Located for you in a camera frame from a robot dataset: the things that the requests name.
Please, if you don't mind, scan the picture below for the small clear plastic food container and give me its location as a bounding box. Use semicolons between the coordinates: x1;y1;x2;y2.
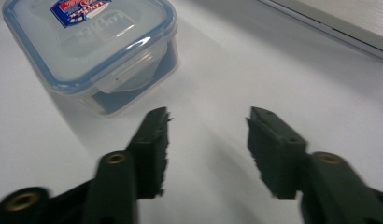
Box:
2;0;180;119

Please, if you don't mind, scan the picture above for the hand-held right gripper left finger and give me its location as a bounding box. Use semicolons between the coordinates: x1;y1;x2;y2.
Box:
126;106;174;200

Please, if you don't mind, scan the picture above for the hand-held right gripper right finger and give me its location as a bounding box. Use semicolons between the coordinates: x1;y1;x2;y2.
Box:
246;106;309;200

